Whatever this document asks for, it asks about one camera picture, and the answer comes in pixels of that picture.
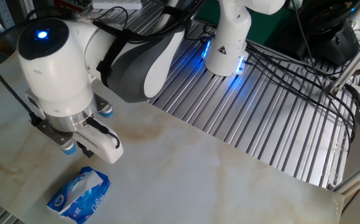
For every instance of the white paper napkin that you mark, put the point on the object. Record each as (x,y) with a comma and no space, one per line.
(83,185)

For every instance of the aluminium frame beam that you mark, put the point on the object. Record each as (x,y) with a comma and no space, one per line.
(350,68)

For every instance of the black steering wheel base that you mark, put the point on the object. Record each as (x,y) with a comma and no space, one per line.
(338,46)

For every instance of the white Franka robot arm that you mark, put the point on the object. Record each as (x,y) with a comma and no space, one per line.
(55,81)

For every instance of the white power strip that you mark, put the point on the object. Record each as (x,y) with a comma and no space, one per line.
(117,4)

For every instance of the blue tissue pack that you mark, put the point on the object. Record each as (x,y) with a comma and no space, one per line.
(92,202)

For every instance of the red printed box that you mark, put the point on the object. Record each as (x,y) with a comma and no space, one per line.
(71,3)

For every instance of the green board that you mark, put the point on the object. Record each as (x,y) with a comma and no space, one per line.
(266,28)

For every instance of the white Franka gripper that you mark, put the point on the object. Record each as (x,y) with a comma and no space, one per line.
(105,149)

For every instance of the marble pattern board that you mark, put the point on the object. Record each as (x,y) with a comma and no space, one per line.
(229,186)

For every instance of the black steering wheel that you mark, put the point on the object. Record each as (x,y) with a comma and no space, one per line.
(322,18)

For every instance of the blue-grey metal shelf frame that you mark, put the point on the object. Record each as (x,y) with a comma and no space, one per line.
(2,12)

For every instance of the grey metal post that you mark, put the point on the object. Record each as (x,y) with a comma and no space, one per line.
(27,6)

